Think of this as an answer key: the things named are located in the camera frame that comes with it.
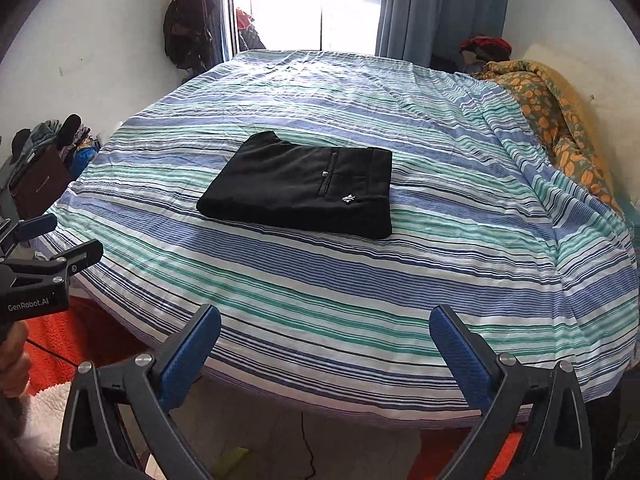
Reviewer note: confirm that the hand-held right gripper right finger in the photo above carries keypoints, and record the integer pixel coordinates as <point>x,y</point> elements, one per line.
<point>467,360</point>

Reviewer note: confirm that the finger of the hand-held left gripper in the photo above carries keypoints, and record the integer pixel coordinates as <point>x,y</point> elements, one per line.
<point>75,255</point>
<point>35,227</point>

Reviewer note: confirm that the black pants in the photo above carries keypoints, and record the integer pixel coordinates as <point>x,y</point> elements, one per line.
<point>305,190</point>

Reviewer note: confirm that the orange floral blanket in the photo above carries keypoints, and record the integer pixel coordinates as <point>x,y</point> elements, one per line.
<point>555,110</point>

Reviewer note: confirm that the hanging black jacket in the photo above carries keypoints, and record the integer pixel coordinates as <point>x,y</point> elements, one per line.
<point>187,20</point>

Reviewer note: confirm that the dark clothes pile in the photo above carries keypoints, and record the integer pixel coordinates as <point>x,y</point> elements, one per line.
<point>47,132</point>

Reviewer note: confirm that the blue bag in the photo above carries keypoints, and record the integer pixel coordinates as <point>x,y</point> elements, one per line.
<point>86,160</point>

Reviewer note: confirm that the white fluffy rug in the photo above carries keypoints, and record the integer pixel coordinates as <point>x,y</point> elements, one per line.
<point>47,425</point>

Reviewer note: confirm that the blue curtain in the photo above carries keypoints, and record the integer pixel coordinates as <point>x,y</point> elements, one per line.
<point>435,5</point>

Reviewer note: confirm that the person's left hand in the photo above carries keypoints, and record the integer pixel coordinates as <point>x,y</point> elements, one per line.
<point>12,365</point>

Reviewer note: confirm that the striped bed sheet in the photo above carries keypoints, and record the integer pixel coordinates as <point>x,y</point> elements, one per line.
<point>350,310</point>

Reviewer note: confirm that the orange rug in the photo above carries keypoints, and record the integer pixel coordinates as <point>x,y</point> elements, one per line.
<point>55,330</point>

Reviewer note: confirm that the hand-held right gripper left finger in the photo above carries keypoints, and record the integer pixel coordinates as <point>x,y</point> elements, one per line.
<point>185,360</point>

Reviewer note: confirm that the bright window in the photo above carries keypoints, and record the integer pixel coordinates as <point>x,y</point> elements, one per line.
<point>305,2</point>

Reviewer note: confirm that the clothes pile beside blanket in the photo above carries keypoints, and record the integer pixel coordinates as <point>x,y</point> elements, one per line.
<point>482,50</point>

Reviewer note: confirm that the red clothes by window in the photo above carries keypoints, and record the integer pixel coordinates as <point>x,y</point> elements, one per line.
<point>246,22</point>

